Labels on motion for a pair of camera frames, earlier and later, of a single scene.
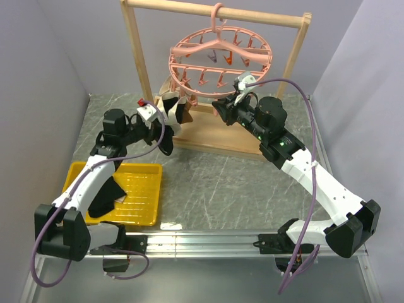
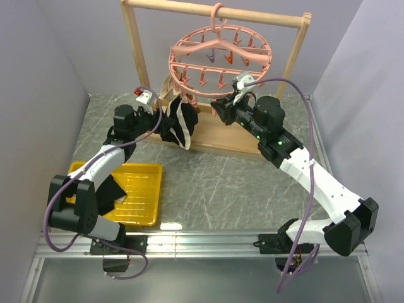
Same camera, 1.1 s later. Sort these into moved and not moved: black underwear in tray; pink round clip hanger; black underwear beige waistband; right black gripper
Moved: black underwear beige waistband
Not moved: black underwear in tray; pink round clip hanger; right black gripper
